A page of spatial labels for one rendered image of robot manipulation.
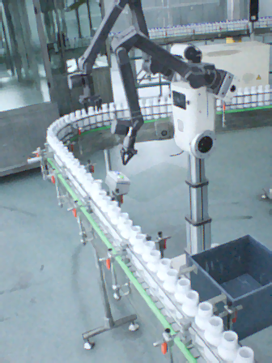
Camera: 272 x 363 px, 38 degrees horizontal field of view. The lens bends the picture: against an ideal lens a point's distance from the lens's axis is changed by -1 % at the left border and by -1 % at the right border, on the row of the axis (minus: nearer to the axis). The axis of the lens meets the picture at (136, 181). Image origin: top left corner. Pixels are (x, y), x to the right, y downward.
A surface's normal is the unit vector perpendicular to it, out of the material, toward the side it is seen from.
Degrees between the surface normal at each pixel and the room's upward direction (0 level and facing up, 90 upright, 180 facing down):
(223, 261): 90
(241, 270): 90
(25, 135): 90
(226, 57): 90
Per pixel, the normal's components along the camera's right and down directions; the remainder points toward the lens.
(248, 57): 0.11, 0.42
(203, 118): 0.42, 0.51
